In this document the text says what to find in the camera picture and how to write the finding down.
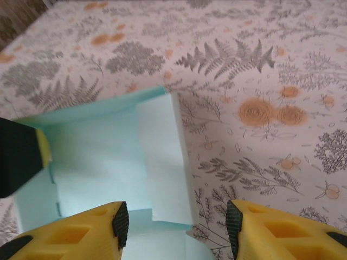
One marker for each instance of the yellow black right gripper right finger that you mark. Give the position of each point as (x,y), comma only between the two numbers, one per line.
(284,238)

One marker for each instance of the light blue paper box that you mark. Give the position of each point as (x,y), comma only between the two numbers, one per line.
(108,151)

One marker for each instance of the floral table mat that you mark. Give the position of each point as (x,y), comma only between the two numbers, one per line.
(244,54)

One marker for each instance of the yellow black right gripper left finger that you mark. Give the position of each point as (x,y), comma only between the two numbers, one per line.
(67,238)

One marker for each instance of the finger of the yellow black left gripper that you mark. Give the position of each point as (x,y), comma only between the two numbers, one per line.
(19,157)

